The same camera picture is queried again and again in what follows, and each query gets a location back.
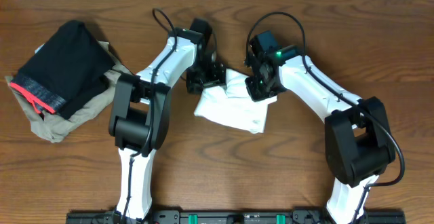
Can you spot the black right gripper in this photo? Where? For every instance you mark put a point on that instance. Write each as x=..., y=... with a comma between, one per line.
x=255, y=93

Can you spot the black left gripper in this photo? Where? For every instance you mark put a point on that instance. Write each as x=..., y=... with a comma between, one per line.
x=206, y=81

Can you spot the black folded garment red trim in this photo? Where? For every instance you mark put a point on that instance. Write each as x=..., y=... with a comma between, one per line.
x=66, y=73

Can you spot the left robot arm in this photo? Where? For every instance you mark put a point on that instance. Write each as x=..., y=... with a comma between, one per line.
x=141, y=108

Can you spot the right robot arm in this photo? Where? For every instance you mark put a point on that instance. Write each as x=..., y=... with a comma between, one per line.
x=358, y=141

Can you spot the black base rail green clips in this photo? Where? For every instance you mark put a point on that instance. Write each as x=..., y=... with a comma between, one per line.
x=299, y=216

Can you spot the white printed t-shirt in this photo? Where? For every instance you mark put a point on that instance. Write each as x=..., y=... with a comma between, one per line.
x=231, y=105

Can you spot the khaki folded garment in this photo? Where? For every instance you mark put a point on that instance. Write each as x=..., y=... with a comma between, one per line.
x=54, y=128

